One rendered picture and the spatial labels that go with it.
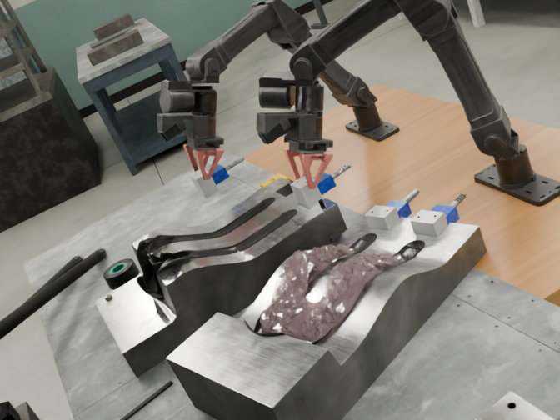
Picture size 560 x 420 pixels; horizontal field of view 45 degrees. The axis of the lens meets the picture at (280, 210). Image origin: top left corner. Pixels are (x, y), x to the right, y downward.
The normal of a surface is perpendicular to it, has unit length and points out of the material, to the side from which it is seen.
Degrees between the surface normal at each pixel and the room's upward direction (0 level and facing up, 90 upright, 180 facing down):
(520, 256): 0
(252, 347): 0
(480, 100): 83
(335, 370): 90
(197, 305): 90
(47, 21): 90
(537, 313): 0
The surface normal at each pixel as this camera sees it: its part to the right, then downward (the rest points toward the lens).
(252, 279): 0.43, 0.25
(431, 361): -0.37, -0.83
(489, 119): -0.23, 0.51
